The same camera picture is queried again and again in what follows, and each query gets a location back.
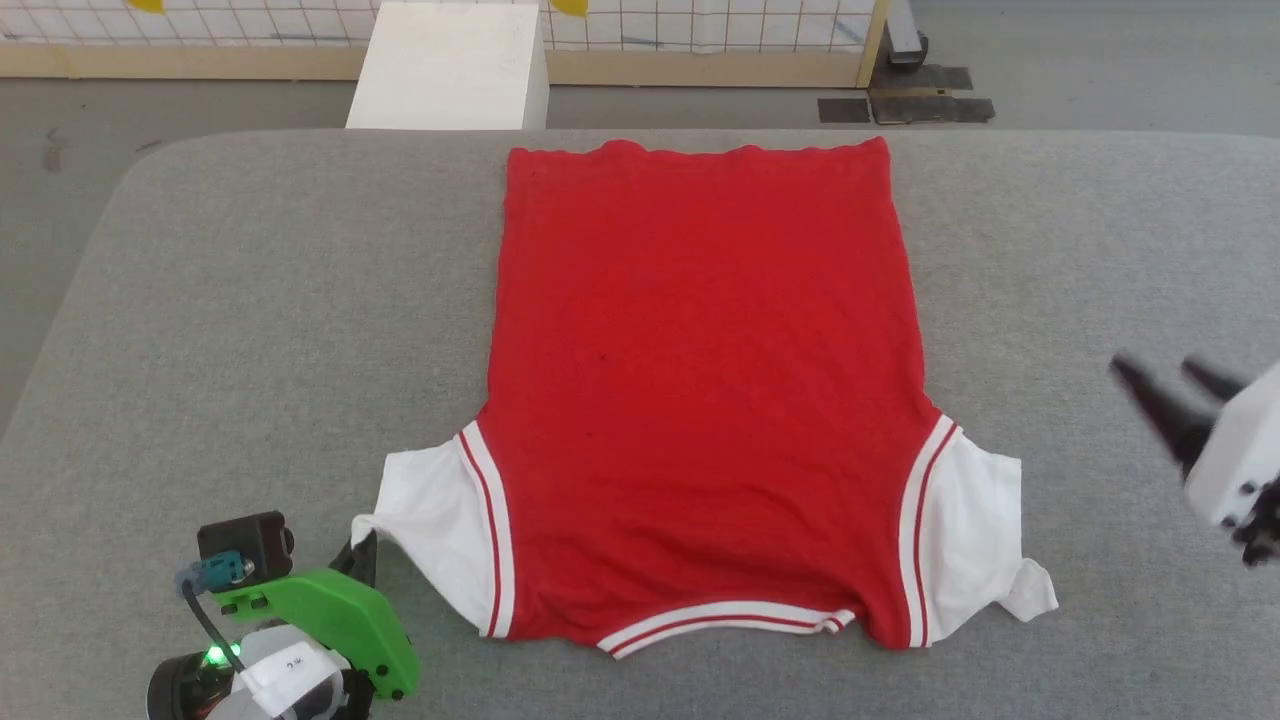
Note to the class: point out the red and white shirt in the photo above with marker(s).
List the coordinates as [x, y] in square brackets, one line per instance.
[700, 380]

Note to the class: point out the yellow marker piece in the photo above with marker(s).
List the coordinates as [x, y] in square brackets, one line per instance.
[570, 6]
[147, 4]

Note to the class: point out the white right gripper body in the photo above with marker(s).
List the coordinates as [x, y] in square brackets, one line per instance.
[1240, 450]

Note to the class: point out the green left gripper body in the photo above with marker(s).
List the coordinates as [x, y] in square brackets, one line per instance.
[340, 615]

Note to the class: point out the grey fabric sofa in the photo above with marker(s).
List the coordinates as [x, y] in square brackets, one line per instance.
[250, 350]

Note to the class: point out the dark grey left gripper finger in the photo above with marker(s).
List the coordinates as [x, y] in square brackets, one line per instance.
[365, 560]

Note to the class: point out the wooden framed grid fence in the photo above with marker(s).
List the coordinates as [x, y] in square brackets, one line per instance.
[700, 68]

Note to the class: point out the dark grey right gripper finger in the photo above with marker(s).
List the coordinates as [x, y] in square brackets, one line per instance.
[1170, 415]
[1215, 375]

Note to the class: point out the small black floor mat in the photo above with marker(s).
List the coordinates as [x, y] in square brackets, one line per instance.
[843, 110]

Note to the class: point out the large black floor mat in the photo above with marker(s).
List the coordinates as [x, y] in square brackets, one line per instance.
[935, 108]

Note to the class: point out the grey metal post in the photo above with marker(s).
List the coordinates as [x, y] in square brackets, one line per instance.
[903, 30]

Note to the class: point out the white paper tag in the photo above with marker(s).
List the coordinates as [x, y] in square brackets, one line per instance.
[290, 665]

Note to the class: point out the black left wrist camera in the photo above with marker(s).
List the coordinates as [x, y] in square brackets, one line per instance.
[245, 535]

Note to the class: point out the dark floor mat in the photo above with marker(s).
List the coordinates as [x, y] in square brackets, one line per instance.
[925, 78]

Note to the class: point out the white rectangular block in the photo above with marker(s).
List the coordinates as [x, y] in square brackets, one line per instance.
[450, 65]

